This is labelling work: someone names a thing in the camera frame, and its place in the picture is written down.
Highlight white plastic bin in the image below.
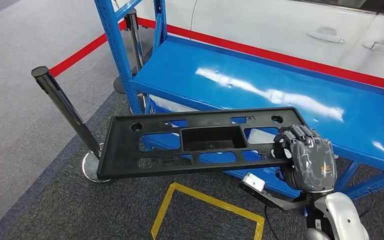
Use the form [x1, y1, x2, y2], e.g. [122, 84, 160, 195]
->
[148, 95, 196, 114]

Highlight blue metal shelf rack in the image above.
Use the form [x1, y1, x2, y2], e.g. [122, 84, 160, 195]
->
[93, 0, 384, 201]

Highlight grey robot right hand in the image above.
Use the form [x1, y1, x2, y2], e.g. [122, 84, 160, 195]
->
[270, 124, 338, 193]

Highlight yellow floor tape square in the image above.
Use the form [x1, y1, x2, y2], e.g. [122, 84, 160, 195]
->
[150, 182, 266, 240]

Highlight black plastic plate holder part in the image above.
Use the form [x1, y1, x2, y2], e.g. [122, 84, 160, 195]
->
[96, 106, 312, 181]

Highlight black camera cable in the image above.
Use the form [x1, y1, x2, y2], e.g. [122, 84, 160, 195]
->
[264, 205, 281, 240]

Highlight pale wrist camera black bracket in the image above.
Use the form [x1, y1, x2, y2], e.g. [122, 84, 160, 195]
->
[238, 172, 312, 212]

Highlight chrome stanchion post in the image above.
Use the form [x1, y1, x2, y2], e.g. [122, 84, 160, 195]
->
[124, 8, 147, 114]
[31, 66, 113, 184]

